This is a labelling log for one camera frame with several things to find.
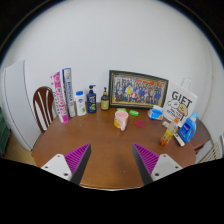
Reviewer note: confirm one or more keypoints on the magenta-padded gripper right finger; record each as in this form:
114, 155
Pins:
146, 158

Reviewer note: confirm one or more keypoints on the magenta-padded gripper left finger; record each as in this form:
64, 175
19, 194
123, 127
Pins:
76, 158

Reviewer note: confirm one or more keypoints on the orange-capped clear drink bottle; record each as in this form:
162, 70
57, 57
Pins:
166, 136

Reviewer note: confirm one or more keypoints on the white remote control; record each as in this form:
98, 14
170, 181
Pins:
179, 140

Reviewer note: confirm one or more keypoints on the patterned candy packet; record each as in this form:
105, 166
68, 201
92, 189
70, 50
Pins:
165, 124

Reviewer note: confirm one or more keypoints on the pink patterned mug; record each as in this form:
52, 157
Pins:
120, 119

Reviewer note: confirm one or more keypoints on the blue detergent bottle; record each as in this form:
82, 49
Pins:
187, 130

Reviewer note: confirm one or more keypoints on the white shampoo bottle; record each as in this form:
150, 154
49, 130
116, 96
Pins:
80, 106

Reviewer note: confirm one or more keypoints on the dark blue pump bottle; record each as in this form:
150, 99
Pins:
91, 101

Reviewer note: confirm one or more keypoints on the amber pump bottle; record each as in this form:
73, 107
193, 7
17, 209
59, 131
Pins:
105, 102

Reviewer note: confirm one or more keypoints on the brown wooden chair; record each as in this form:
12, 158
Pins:
37, 106

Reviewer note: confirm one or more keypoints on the white radiator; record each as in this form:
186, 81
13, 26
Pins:
213, 153

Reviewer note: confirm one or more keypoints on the white printed tube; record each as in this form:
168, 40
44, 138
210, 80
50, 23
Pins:
69, 91

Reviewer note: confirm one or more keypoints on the white printed paper bag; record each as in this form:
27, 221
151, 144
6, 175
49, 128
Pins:
180, 100

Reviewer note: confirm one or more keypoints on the framed group picture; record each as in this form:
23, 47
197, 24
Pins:
138, 89

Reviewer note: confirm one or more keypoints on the white door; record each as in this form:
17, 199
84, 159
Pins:
18, 106

